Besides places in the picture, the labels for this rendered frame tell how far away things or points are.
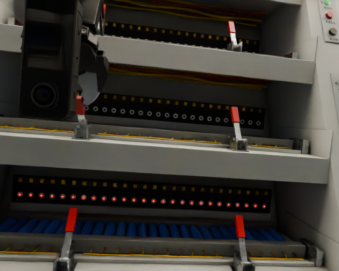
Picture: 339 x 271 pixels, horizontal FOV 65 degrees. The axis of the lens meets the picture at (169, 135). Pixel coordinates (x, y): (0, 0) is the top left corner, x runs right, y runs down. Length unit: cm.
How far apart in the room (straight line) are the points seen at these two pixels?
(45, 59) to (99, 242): 31
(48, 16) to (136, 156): 24
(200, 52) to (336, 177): 32
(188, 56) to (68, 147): 27
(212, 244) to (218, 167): 13
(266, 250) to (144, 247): 21
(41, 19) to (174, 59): 29
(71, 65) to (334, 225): 47
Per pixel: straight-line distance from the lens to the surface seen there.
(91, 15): 32
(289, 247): 55
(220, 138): 53
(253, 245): 52
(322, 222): 56
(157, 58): 51
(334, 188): 54
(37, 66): 27
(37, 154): 46
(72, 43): 27
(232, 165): 46
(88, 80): 36
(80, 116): 43
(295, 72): 59
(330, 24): 69
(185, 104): 63
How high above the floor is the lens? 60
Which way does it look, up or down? 18 degrees up
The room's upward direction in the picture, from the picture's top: 2 degrees clockwise
